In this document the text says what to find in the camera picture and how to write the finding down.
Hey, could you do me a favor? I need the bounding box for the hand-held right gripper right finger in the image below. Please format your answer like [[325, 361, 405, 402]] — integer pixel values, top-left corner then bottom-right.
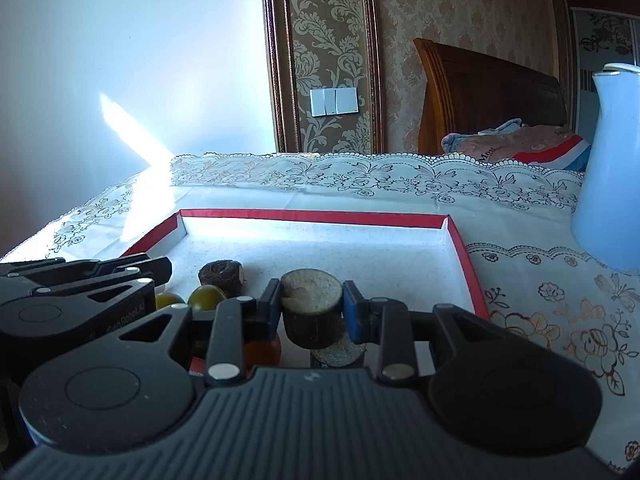
[[341, 280, 501, 383]]

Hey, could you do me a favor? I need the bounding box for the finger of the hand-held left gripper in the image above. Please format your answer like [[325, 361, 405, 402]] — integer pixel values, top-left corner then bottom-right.
[[30, 256, 173, 295], [0, 257, 108, 282]]

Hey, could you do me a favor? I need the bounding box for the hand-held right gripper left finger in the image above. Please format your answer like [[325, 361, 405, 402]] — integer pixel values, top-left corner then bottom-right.
[[117, 278, 283, 386]]

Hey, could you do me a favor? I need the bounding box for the orange mandarin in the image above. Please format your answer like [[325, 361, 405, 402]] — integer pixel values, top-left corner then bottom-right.
[[243, 332, 282, 369]]

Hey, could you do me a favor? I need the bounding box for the green tomato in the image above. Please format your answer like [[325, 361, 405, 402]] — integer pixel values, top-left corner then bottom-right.
[[186, 285, 227, 312], [155, 291, 187, 311]]

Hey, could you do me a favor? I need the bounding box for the red shallow cardboard tray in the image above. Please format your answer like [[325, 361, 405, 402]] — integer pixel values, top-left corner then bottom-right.
[[120, 208, 491, 376]]

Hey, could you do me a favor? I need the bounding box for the light blue cloth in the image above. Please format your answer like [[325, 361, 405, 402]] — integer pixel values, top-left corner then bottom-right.
[[477, 119, 523, 137]]

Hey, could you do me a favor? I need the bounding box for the striped folded blanket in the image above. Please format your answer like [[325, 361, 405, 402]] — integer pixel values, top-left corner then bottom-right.
[[441, 125, 592, 170]]

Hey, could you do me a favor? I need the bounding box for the brown wooden headboard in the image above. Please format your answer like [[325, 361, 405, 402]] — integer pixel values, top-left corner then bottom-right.
[[413, 37, 568, 156]]

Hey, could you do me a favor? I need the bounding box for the light blue electric kettle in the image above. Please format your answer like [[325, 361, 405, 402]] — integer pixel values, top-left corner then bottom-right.
[[571, 62, 640, 276]]

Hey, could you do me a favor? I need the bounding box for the patterned wardrobe door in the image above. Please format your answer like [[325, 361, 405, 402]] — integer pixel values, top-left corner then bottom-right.
[[570, 7, 640, 136]]

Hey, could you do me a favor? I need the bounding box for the white wall switch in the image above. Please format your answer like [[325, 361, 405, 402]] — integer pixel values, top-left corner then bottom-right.
[[310, 86, 360, 117]]

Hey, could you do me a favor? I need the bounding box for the gilded wall panel frame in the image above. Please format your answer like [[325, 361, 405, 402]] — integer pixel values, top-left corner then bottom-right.
[[260, 0, 386, 155]]

